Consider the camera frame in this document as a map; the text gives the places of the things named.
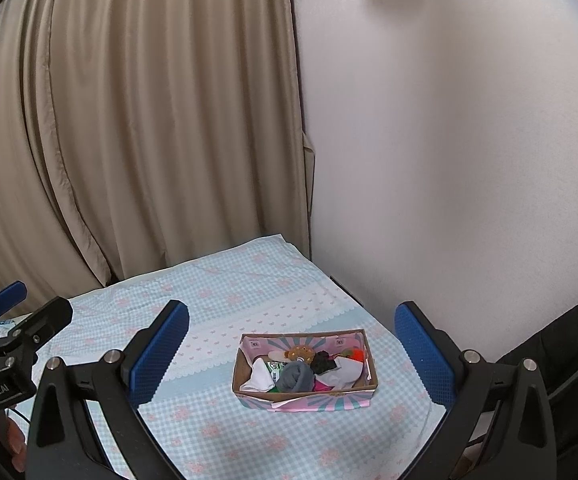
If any person's left hand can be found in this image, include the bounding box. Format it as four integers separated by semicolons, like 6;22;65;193
0;410;28;472

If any black sock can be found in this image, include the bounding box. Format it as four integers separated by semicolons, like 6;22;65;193
310;351;339;375

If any blue checked bedsheet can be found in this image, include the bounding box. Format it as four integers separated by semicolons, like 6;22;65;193
0;232;447;480

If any brown plush toy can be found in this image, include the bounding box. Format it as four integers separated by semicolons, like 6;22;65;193
281;345;316;365

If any grey sock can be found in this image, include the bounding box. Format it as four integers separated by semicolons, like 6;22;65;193
275;361;316;394

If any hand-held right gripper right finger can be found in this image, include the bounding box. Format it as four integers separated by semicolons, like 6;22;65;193
395;301;557;480

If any pink patterned cardboard box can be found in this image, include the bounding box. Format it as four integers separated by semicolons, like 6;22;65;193
232;328;380;413

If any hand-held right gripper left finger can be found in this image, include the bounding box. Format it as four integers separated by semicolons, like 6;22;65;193
25;300;190;480

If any beige curtain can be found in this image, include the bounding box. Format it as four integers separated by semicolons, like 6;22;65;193
0;0;316;306

